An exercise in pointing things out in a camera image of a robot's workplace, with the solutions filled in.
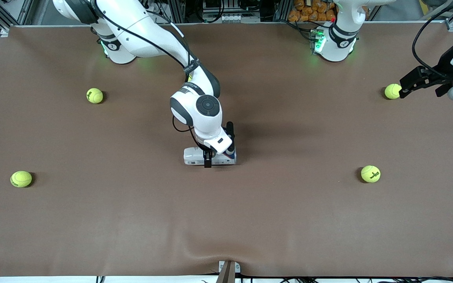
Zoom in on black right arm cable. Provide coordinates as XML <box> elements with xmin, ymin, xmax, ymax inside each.
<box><xmin>93</xmin><ymin>0</ymin><xmax>208</xmax><ymax>152</ymax></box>

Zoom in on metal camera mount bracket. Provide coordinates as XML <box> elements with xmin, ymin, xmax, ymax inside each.
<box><xmin>216</xmin><ymin>260</ymin><xmax>241</xmax><ymax>283</ymax></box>

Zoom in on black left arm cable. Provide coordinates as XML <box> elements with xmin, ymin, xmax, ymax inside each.
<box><xmin>412</xmin><ymin>0</ymin><xmax>453</xmax><ymax>74</ymax></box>

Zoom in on brown table mat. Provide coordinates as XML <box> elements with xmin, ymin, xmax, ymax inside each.
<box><xmin>0</xmin><ymin>22</ymin><xmax>453</xmax><ymax>278</ymax></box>

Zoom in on white blue tennis ball can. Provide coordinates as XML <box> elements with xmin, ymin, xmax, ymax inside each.
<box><xmin>183</xmin><ymin>146</ymin><xmax>237</xmax><ymax>166</ymax></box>

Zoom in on orange bagged items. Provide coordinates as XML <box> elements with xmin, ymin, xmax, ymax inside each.
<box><xmin>288</xmin><ymin>0</ymin><xmax>337</xmax><ymax>22</ymax></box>

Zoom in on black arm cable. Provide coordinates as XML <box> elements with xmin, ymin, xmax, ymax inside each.
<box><xmin>412</xmin><ymin>0</ymin><xmax>453</xmax><ymax>74</ymax></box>
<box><xmin>93</xmin><ymin>0</ymin><xmax>208</xmax><ymax>152</ymax></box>

